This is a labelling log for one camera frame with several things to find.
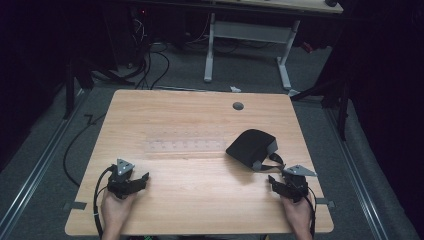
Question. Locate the white table frame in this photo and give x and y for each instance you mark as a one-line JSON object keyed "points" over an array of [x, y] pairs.
{"points": [[248, 33]]}

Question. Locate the white paper scrap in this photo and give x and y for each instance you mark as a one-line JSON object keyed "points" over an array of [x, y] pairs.
{"points": [[235, 89]]}

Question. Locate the person's right hand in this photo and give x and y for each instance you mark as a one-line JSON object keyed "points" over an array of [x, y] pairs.
{"points": [[298, 213]]}

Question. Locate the person's left hand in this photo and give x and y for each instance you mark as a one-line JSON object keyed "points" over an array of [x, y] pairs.
{"points": [[115, 210]]}

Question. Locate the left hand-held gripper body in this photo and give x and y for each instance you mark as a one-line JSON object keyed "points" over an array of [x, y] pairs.
{"points": [[120, 182]]}

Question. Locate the black and grey bag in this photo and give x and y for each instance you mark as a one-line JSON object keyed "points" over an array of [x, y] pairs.
{"points": [[250, 148]]}

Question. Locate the metal floor rail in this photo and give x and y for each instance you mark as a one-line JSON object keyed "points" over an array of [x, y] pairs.
{"points": [[360, 180], [36, 166]]}

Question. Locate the clear plastic ruler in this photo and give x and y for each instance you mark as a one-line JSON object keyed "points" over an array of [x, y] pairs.
{"points": [[185, 145]]}

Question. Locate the grey tape strip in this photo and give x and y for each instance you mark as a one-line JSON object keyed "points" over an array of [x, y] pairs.
{"points": [[325, 201], [75, 205]]}

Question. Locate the black metal stand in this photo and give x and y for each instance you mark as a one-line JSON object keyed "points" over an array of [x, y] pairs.
{"points": [[70, 90], [340, 100]]}

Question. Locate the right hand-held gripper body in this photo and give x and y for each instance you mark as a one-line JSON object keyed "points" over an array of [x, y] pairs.
{"points": [[296, 184]]}

